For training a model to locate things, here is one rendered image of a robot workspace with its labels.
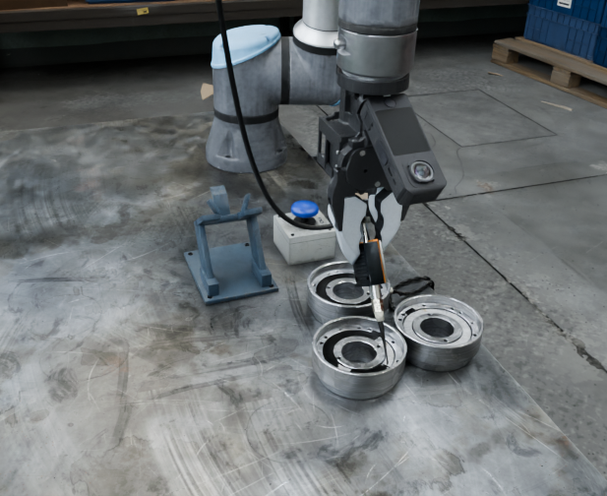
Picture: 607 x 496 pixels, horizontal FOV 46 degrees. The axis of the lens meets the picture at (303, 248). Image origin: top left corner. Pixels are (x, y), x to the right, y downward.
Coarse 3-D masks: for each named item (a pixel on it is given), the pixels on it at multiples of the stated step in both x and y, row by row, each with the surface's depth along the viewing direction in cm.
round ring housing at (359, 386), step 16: (336, 320) 83; (352, 320) 84; (368, 320) 84; (320, 336) 82; (400, 336) 81; (320, 352) 80; (336, 352) 80; (352, 352) 83; (368, 352) 82; (384, 352) 80; (400, 352) 80; (320, 368) 78; (336, 368) 76; (400, 368) 78; (336, 384) 77; (352, 384) 76; (368, 384) 76; (384, 384) 77
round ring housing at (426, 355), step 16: (400, 304) 86; (416, 304) 88; (432, 304) 89; (448, 304) 88; (464, 304) 87; (400, 320) 86; (416, 320) 86; (432, 320) 87; (448, 320) 86; (464, 320) 86; (480, 320) 84; (432, 336) 88; (448, 336) 87; (480, 336) 82; (416, 352) 81; (432, 352) 80; (448, 352) 80; (464, 352) 81; (432, 368) 82; (448, 368) 82
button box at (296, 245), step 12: (276, 216) 104; (288, 216) 104; (276, 228) 104; (288, 228) 101; (300, 228) 101; (276, 240) 105; (288, 240) 99; (300, 240) 99; (312, 240) 100; (324, 240) 101; (288, 252) 100; (300, 252) 100; (312, 252) 101; (324, 252) 102; (288, 264) 101
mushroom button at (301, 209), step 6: (294, 204) 101; (300, 204) 101; (306, 204) 101; (312, 204) 101; (294, 210) 100; (300, 210) 100; (306, 210) 100; (312, 210) 100; (318, 210) 101; (300, 216) 100; (306, 216) 100; (312, 216) 100
